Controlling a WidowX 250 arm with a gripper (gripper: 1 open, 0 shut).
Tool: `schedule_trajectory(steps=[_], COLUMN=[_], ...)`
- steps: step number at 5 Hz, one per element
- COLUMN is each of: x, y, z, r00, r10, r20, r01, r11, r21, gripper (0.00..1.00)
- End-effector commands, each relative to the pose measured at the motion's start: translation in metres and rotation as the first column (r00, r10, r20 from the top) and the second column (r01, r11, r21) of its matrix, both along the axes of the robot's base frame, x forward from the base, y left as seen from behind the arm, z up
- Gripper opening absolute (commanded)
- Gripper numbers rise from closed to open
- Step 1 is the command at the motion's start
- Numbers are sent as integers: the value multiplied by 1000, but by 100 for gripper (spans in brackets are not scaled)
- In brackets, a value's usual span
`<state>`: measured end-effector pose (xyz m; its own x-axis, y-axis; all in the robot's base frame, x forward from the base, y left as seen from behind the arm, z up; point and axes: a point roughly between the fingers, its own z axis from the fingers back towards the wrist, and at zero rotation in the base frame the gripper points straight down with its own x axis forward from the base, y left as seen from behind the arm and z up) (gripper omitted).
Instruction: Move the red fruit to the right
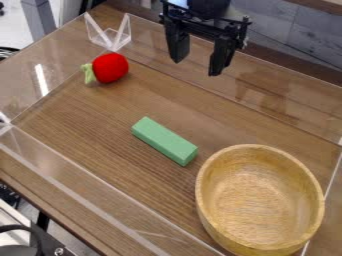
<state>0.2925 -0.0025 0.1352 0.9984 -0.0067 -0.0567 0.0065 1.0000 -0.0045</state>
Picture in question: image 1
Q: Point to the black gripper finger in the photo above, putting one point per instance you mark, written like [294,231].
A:
[222,55]
[178,42]

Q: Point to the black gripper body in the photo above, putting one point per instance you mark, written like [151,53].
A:
[214,15]

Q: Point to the red plush strawberry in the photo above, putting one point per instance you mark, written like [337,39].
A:
[106,69]

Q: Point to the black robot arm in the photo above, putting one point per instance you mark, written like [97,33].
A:
[193,30]

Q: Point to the green rectangular block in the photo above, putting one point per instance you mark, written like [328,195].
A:
[165,141]

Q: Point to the wooden bowl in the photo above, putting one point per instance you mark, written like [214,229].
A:
[260,200]

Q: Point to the clear acrylic tray wall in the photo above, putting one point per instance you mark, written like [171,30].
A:
[119,195]

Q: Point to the grey table leg post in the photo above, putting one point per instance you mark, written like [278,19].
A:
[39,16]

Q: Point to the black equipment with cable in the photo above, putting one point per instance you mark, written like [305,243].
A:
[30,241]

